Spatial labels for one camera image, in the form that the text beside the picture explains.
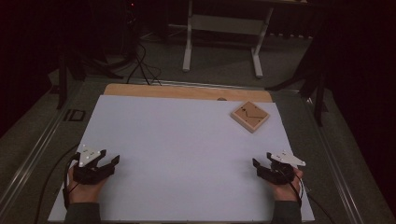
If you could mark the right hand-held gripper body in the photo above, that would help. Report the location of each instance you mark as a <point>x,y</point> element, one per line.
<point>280,172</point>

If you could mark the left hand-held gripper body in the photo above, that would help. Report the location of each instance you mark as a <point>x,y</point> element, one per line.
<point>89,174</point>

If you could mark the wooden picture frame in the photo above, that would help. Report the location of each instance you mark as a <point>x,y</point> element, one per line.
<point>250,116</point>

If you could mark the person's left hand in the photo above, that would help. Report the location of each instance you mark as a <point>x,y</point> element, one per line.
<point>84,191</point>

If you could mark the person's right hand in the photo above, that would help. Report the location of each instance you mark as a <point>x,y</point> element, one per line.
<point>285,191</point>

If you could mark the black floor socket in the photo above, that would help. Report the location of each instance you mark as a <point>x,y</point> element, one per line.
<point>74,115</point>

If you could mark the white table mat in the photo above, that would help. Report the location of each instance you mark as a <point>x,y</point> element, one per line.
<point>186,140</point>

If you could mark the black metal stand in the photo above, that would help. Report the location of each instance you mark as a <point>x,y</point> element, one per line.
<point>319,93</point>
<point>62,84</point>

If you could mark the aluminium floor rail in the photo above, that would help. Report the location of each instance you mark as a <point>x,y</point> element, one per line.
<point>337,171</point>
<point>202,84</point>
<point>28,168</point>

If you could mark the white metal desk frame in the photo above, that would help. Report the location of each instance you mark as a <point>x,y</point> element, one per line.
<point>224,25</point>

